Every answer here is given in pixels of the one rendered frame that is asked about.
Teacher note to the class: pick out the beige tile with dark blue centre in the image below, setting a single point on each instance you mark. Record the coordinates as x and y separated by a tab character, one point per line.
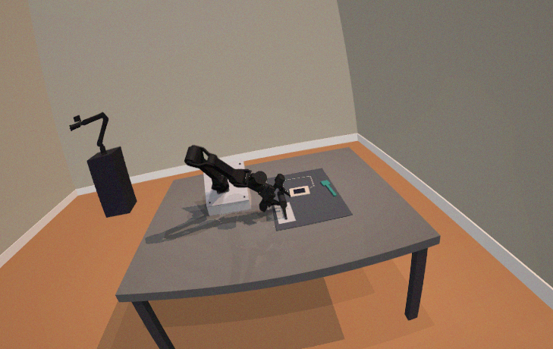
299	191

